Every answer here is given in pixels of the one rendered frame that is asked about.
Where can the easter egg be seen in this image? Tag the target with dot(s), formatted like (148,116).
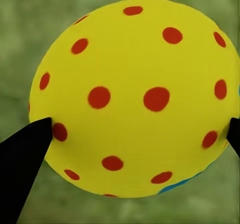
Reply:
(140,94)

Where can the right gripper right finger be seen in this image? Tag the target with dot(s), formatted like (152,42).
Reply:
(234,134)

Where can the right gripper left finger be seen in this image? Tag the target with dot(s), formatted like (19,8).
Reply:
(21,156)

